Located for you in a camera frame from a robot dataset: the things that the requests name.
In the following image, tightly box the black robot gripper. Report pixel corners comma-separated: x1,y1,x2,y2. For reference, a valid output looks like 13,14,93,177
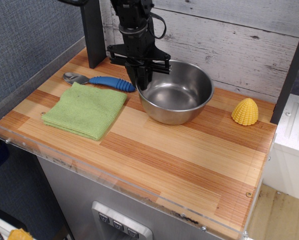
107,31,171,91

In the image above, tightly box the stainless steel pot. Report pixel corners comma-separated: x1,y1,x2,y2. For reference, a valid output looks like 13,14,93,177
136,60,214,125

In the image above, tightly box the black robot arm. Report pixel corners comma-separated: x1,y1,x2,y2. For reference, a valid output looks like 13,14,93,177
107,0,171,91

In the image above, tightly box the green folded towel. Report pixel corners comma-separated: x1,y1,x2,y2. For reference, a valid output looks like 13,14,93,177
42,83,127,141

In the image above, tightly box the yellow toy corn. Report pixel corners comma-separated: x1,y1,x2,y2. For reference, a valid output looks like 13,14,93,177
231,98,258,126

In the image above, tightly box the silver toy dispenser panel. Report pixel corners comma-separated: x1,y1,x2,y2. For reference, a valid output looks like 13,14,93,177
92,201,153,240

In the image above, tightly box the clear acrylic table guard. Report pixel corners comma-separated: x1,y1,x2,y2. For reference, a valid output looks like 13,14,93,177
0,39,275,240

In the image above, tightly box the white cabinet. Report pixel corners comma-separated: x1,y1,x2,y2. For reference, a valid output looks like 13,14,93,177
263,94,299,199

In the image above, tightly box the yellow object at bottom left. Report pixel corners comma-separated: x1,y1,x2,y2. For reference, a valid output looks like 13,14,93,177
8,228,34,240

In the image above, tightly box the black cable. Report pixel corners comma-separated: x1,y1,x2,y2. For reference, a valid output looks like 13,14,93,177
146,11,167,40

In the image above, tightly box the blue-handled metal spoon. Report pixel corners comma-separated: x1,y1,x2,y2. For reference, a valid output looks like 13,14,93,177
63,72,136,92

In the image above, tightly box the dark grey vertical post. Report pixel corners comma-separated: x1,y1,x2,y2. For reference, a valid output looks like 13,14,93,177
270,0,299,125

